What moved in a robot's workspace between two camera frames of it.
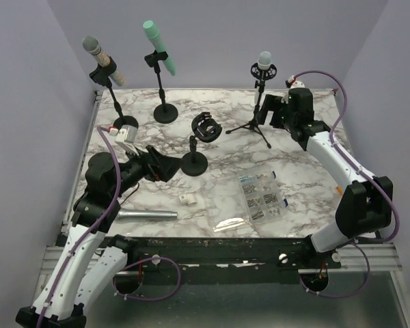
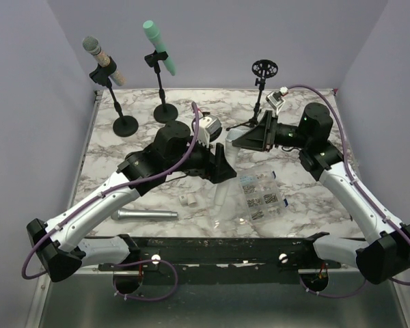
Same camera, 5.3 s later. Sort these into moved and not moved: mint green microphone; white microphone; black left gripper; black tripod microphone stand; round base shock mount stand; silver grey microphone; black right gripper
Moved: white microphone; black left gripper; black right gripper
Not moved: round base shock mount stand; black tripod microphone stand; silver grey microphone; mint green microphone
